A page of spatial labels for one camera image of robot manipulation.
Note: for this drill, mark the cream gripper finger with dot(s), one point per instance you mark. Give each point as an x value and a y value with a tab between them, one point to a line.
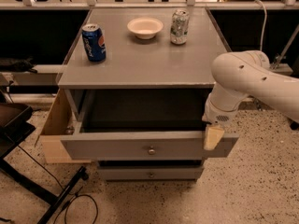
213	135

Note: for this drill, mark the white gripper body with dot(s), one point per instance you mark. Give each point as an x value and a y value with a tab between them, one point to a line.
217	115

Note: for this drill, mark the grey top drawer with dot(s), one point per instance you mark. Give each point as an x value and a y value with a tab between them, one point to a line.
143	125

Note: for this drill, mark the grey drawer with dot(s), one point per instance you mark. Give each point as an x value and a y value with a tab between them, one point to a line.
143	125
150	170

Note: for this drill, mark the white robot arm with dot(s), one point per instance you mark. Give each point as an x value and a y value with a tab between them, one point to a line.
237	76

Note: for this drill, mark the grey drawer cabinet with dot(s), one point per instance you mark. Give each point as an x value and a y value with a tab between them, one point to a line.
137	64

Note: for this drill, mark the grey bottom drawer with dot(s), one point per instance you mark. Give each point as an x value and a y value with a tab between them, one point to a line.
150	170

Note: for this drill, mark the green silver soda can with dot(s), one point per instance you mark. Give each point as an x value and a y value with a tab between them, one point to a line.
179	26

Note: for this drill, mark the white bowl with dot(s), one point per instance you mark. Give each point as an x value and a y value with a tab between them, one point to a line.
145	27

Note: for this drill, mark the blue Pepsi can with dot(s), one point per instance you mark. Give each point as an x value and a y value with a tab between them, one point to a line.
94	43

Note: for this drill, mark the wooden box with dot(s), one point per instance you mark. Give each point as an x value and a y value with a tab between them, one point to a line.
57	124

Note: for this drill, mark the black tray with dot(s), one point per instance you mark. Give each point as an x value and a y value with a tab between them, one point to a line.
12	116

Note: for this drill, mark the black stand frame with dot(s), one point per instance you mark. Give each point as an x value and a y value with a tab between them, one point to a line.
10	139

